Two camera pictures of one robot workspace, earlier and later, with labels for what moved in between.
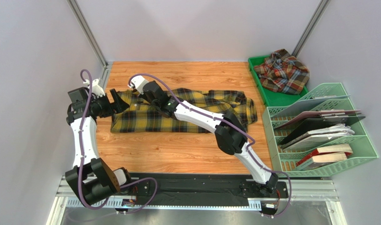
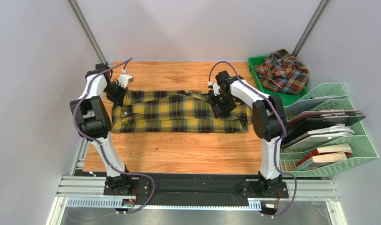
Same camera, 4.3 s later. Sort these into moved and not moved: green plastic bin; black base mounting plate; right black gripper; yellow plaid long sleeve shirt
Moved: right black gripper
Not moved: yellow plaid long sleeve shirt; black base mounting plate; green plastic bin
